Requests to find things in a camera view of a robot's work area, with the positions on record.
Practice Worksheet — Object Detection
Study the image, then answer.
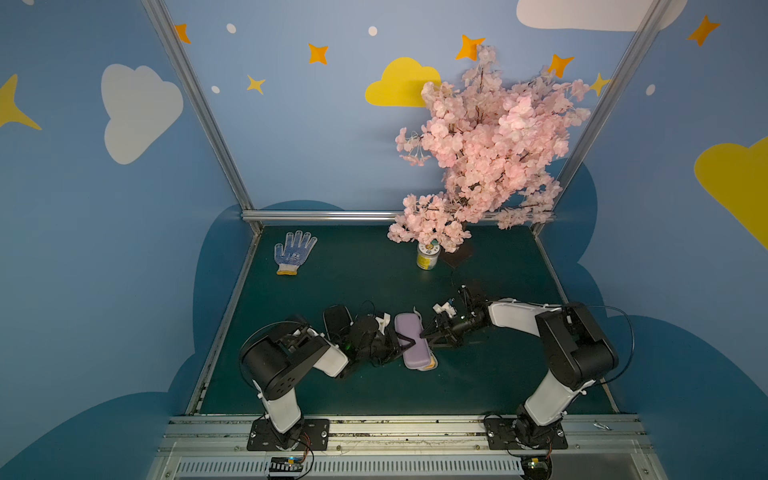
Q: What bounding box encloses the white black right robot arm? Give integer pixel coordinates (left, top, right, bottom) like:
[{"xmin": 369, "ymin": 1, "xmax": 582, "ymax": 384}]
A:
[{"xmin": 421, "ymin": 286, "xmax": 620, "ymax": 434}]

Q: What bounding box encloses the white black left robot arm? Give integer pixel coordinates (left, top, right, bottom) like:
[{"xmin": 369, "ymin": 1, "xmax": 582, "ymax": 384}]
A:
[{"xmin": 238, "ymin": 304, "xmax": 421, "ymax": 446}]

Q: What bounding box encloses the dark brown tree base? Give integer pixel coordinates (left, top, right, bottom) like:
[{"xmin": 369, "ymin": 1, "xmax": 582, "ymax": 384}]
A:
[{"xmin": 440, "ymin": 242, "xmax": 474, "ymax": 268}]

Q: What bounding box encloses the yellow white tin can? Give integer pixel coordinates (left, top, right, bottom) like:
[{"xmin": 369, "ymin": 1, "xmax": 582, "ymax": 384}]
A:
[{"xmin": 416, "ymin": 240, "xmax": 441, "ymax": 271}]

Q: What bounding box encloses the white blue dotted work glove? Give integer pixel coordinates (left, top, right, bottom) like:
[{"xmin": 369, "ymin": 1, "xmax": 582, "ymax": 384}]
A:
[{"xmin": 274, "ymin": 230, "xmax": 318, "ymax": 276}]

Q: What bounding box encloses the left controller circuit board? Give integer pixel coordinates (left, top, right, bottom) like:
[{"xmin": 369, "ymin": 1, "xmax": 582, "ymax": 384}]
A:
[{"xmin": 266, "ymin": 456, "xmax": 305, "ymax": 479}]

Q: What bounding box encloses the controller circuit board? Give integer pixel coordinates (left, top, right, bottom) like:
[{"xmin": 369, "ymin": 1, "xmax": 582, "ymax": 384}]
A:
[
  {"xmin": 266, "ymin": 456, "xmax": 305, "ymax": 479},
  {"xmin": 520, "ymin": 456, "xmax": 553, "ymax": 480}
]

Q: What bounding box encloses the right controller circuit board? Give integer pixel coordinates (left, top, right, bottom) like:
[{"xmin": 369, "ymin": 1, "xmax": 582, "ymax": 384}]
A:
[{"xmin": 520, "ymin": 456, "xmax": 553, "ymax": 480}]

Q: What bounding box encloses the pink cherry blossom tree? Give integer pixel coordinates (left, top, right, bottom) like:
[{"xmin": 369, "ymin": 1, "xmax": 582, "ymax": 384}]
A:
[{"xmin": 388, "ymin": 45, "xmax": 592, "ymax": 253}]

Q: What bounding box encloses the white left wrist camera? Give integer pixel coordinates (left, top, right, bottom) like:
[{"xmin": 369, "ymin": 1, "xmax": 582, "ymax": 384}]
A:
[{"xmin": 374, "ymin": 313, "xmax": 391, "ymax": 335}]

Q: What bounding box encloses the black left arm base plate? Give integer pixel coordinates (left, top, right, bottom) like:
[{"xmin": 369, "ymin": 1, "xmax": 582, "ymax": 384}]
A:
[{"xmin": 246, "ymin": 418, "xmax": 330, "ymax": 451}]

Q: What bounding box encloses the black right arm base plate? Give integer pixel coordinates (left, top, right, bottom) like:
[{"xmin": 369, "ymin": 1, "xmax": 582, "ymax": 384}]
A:
[{"xmin": 481, "ymin": 414, "xmax": 568, "ymax": 451}]

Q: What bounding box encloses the rear aluminium frame bar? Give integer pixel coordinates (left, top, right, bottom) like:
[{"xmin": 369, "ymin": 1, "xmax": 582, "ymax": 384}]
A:
[{"xmin": 241, "ymin": 209, "xmax": 400, "ymax": 223}]

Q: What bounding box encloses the aluminium front rail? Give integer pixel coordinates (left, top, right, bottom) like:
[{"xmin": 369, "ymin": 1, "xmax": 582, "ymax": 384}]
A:
[{"xmin": 147, "ymin": 414, "xmax": 666, "ymax": 479}]

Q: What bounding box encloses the right aluminium frame post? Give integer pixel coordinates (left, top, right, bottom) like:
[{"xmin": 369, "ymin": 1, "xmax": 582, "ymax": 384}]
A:
[{"xmin": 552, "ymin": 0, "xmax": 673, "ymax": 213}]

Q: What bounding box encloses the aluminium frame post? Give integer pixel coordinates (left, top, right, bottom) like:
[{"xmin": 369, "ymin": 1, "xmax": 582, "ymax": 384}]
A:
[
  {"xmin": 141, "ymin": 0, "xmax": 254, "ymax": 215},
  {"xmin": 552, "ymin": 0, "xmax": 673, "ymax": 213}
]

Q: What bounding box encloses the left aluminium frame post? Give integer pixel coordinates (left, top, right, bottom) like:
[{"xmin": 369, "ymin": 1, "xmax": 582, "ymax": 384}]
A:
[{"xmin": 141, "ymin": 0, "xmax": 254, "ymax": 215}]

